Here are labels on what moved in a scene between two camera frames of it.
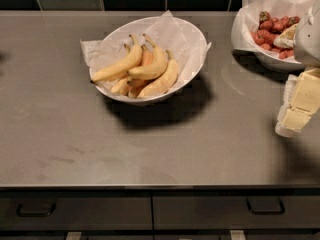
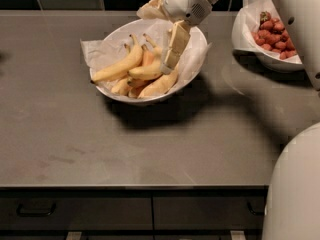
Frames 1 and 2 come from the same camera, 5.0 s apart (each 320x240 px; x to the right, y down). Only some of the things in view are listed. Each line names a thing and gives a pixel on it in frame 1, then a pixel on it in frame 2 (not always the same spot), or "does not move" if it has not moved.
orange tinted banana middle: (147, 61) does not move
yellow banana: (153, 70) does not move
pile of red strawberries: (271, 28) does not move
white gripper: (309, 39) -> (184, 1)
